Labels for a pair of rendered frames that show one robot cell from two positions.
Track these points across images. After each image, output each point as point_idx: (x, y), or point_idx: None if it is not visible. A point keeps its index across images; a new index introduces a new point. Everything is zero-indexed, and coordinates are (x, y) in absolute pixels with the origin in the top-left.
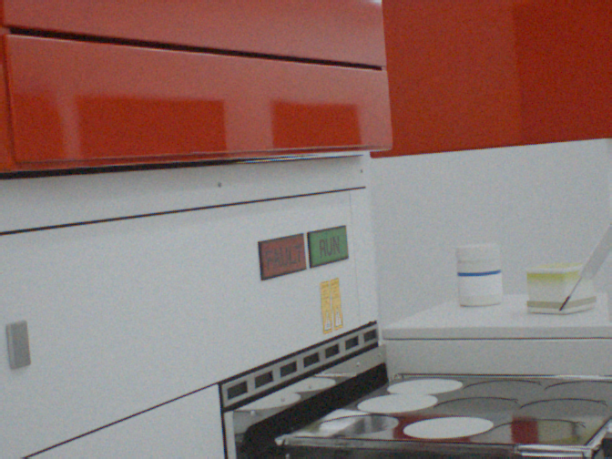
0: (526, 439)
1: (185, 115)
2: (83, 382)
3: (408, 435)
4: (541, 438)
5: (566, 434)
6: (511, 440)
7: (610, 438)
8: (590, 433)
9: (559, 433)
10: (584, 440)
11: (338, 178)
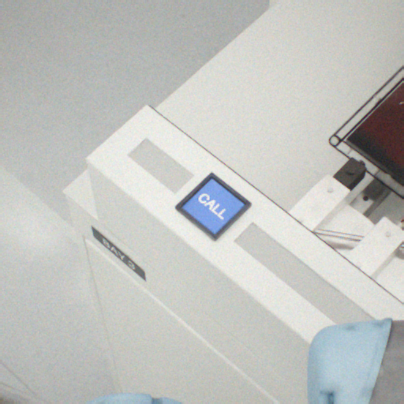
0: (397, 116)
1: None
2: None
3: None
4: (394, 126)
5: (395, 148)
6: (398, 103)
7: (347, 161)
8: (384, 163)
9: (402, 145)
10: (365, 149)
11: None
